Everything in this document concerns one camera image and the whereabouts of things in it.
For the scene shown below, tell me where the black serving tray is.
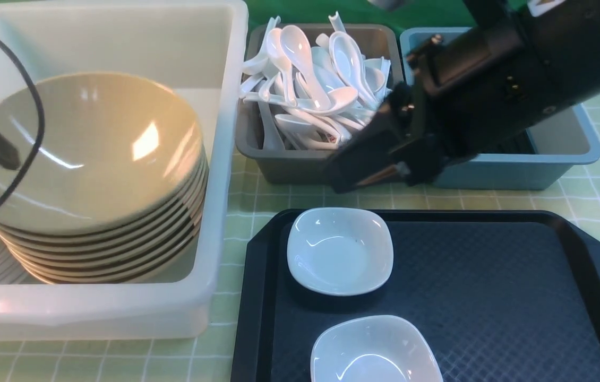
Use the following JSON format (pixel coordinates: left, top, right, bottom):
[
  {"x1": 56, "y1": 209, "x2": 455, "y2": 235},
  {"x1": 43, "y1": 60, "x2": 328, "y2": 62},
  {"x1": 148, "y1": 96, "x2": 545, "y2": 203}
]
[{"x1": 230, "y1": 210, "x2": 600, "y2": 381}]

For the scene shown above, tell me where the stack of tan bowls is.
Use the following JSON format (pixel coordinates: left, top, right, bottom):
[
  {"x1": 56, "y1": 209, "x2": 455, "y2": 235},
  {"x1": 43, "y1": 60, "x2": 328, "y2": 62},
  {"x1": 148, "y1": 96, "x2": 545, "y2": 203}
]
[{"x1": 0, "y1": 155, "x2": 208, "y2": 284}]

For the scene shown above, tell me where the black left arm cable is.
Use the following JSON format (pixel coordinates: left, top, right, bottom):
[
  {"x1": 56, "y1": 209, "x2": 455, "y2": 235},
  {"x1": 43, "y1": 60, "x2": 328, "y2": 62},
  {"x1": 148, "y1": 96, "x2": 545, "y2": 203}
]
[{"x1": 0, "y1": 16, "x2": 46, "y2": 237}]

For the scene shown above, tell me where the tan noodle bowl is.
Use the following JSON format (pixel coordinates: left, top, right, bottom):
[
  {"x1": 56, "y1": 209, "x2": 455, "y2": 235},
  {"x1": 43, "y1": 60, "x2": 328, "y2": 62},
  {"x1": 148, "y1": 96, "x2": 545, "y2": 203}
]
[{"x1": 0, "y1": 72, "x2": 204, "y2": 235}]

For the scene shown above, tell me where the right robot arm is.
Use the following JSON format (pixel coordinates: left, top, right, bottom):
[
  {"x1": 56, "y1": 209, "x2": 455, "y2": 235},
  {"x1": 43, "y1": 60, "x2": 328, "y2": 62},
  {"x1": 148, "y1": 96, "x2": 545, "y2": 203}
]
[{"x1": 324, "y1": 1, "x2": 600, "y2": 194}]

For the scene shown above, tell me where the pile of white spoons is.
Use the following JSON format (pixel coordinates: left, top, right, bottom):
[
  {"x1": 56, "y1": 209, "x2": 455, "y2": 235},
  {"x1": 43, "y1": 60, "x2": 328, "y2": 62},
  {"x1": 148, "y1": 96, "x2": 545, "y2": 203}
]
[{"x1": 239, "y1": 12, "x2": 404, "y2": 152}]

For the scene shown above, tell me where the grey plastic spoon bin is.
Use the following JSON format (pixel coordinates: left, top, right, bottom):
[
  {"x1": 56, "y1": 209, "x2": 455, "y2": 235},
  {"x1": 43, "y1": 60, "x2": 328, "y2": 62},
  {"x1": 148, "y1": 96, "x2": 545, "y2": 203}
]
[{"x1": 235, "y1": 24, "x2": 405, "y2": 185}]

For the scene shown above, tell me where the white square dish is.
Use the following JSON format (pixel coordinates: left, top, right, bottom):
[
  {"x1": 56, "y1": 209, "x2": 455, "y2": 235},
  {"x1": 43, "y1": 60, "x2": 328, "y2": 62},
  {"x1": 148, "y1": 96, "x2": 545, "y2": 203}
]
[
  {"x1": 310, "y1": 315, "x2": 443, "y2": 381},
  {"x1": 286, "y1": 207, "x2": 394, "y2": 297}
]

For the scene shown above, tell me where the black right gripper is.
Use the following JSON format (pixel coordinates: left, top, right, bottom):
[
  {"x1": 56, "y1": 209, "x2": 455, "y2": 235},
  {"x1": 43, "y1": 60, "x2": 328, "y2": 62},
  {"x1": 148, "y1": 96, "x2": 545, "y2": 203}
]
[{"x1": 325, "y1": 21, "x2": 600, "y2": 193}]

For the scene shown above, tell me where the white plastic dish tub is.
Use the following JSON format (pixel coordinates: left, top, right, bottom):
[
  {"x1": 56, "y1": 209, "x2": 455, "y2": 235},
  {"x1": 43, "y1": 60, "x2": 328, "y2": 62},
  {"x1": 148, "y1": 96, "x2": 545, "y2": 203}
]
[{"x1": 0, "y1": 1, "x2": 248, "y2": 341}]

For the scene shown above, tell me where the green checkered tablecloth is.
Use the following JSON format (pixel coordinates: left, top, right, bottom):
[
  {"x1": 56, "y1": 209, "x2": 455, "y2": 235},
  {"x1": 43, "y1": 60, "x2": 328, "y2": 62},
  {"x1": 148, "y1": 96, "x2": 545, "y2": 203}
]
[{"x1": 0, "y1": 95, "x2": 600, "y2": 381}]

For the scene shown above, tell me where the green backdrop cloth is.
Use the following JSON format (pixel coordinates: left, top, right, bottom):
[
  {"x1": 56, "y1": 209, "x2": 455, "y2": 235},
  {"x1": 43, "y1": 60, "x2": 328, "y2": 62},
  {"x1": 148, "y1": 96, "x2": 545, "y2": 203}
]
[{"x1": 246, "y1": 1, "x2": 475, "y2": 32}]

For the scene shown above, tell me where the blue plastic chopstick bin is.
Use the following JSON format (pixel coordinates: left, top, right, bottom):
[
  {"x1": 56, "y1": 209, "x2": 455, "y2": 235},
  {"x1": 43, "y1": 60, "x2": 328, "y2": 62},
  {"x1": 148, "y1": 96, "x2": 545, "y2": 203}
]
[{"x1": 400, "y1": 20, "x2": 600, "y2": 189}]

